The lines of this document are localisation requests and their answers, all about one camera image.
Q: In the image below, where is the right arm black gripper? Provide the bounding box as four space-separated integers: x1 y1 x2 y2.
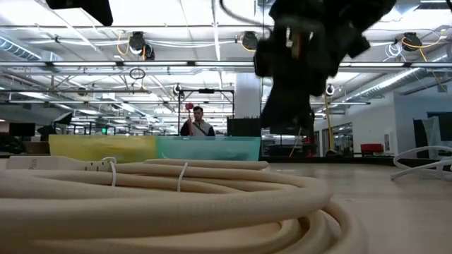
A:
253 20 371 135

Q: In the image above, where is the black cabinet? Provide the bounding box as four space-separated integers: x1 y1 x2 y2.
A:
227 118 262 138

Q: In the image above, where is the teal plastic tray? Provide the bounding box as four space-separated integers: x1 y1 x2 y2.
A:
155 136 262 162

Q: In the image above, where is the red seat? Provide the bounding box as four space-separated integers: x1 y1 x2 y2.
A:
359 143 385 155

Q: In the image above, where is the person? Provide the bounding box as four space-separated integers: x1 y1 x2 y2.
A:
179 105 216 137

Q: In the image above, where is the red ball on stick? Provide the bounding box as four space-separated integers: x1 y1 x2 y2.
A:
184 102 196 137

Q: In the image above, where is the yellow plastic tray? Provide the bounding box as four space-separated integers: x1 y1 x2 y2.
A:
48 134 157 164

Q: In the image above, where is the black angled monitor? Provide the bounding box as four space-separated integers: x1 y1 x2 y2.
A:
52 111 73 125

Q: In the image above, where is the yellow hanging cable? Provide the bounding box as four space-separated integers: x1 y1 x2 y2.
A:
323 93 335 156

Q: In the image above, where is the black metal table frame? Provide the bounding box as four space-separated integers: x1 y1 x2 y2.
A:
0 150 452 168

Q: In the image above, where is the black gantry frame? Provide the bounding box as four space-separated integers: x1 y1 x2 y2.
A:
177 88 236 137

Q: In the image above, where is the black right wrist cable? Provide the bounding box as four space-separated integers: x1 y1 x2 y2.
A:
218 0 275 30

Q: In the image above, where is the thin white cable with adapter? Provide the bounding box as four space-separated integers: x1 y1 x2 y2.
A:
390 145 452 183

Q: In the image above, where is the black reel with orange cable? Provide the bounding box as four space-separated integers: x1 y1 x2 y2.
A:
401 31 442 53

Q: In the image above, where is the large black ceiling cable reel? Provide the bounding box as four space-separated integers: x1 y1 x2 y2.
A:
128 30 156 61

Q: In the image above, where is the coiled beige braided cable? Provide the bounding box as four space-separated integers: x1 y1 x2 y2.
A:
0 155 370 254

